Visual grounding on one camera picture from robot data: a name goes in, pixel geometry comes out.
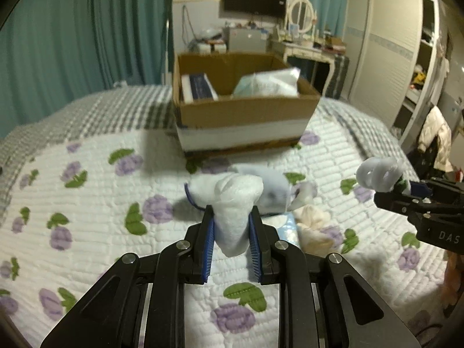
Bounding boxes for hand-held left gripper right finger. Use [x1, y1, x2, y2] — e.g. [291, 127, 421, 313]
[248, 206, 425, 348]

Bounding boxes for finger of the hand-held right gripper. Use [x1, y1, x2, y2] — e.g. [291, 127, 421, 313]
[374, 189, 433, 220]
[412, 177, 464, 208]

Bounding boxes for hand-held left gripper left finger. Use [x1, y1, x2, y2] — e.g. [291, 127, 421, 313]
[40, 205, 217, 348]

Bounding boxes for white fluffy cloth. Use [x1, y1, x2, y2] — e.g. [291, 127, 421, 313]
[356, 157, 412, 193]

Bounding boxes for white fluffy sock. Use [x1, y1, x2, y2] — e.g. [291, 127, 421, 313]
[188, 173, 264, 257]

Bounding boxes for cardboard box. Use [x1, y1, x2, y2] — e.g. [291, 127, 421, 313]
[173, 52, 322, 154]

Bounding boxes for person's right forearm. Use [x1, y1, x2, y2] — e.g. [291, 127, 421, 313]
[439, 253, 464, 318]

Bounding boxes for light blue soft cloth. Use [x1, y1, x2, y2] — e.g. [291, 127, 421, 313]
[232, 164, 292, 215]

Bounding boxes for cream soft cloth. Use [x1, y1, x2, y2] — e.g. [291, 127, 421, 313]
[296, 205, 339, 256]

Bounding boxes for white plastic soft package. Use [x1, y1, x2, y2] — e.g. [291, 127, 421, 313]
[231, 67, 301, 98]

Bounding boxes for white hanging jacket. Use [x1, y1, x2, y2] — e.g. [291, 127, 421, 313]
[416, 105, 454, 173]

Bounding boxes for small white cloth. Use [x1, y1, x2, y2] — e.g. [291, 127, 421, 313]
[289, 182, 318, 211]

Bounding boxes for floral white quilt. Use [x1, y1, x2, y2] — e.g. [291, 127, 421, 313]
[0, 109, 448, 348]

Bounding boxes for grey checked chair cover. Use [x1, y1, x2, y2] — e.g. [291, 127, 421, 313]
[322, 55, 351, 99]

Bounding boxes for white sliding-door wardrobe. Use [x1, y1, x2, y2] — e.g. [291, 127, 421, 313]
[342, 0, 452, 144]

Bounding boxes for blue and white flat box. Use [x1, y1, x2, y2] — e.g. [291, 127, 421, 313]
[180, 73, 219, 104]

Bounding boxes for grey checked blanket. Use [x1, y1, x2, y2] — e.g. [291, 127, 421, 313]
[0, 84, 401, 222]

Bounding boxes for white dressing table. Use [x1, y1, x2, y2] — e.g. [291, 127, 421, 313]
[267, 36, 349, 97]

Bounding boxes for small grey fridge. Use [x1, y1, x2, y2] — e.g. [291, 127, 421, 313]
[221, 26, 269, 53]

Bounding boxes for oval white vanity mirror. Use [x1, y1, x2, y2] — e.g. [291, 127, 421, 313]
[287, 0, 317, 36]

